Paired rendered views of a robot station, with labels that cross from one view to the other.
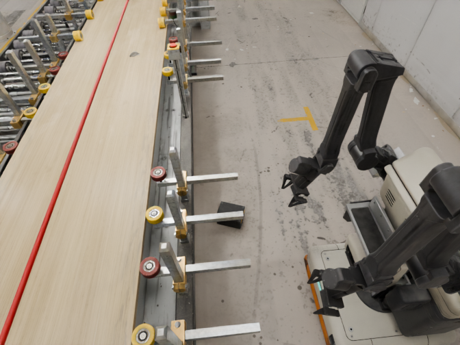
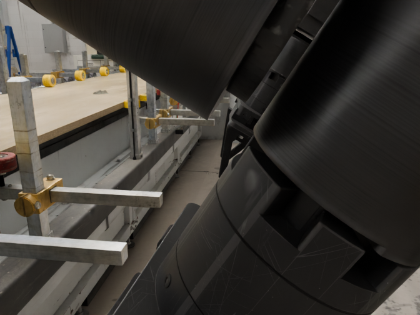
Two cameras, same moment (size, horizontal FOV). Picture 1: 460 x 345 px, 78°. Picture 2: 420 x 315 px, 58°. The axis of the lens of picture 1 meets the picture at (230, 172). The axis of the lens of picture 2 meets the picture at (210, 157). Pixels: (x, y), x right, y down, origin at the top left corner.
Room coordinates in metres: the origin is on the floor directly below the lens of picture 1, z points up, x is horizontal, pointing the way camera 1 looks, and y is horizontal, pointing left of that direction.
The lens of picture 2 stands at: (0.17, -0.32, 1.17)
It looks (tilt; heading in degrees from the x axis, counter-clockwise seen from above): 17 degrees down; 11
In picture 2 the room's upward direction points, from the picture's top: straight up
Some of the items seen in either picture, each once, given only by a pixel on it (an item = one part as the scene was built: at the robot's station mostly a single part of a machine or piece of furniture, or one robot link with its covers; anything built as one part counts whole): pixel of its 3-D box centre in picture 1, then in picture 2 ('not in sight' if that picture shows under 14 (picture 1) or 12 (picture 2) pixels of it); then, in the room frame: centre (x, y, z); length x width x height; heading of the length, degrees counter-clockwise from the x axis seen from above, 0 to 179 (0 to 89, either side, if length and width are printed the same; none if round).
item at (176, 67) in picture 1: (181, 89); (133, 106); (1.66, 0.30, 0.93); 0.05 x 0.05 x 0.45; 3
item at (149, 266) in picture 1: (152, 270); not in sight; (0.45, 0.34, 0.85); 0.08 x 0.08 x 0.11
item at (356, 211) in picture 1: (374, 235); not in sight; (0.50, -0.55, 0.99); 0.28 x 0.16 x 0.22; 3
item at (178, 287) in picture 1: (179, 274); not in sight; (0.44, 0.23, 0.83); 0.14 x 0.06 x 0.05; 3
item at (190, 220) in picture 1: (198, 219); (12, 246); (0.72, 0.16, 0.81); 0.43 x 0.03 x 0.04; 93
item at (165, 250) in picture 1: (176, 272); not in sight; (0.42, 0.23, 0.91); 0.04 x 0.04 x 0.48; 3
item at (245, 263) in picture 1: (200, 268); not in sight; (0.47, 0.15, 0.83); 0.43 x 0.03 x 0.04; 93
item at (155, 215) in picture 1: (156, 218); not in sight; (0.70, 0.36, 0.85); 0.08 x 0.08 x 0.11
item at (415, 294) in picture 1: (380, 276); not in sight; (0.45, -0.68, 0.68); 0.28 x 0.27 x 0.25; 3
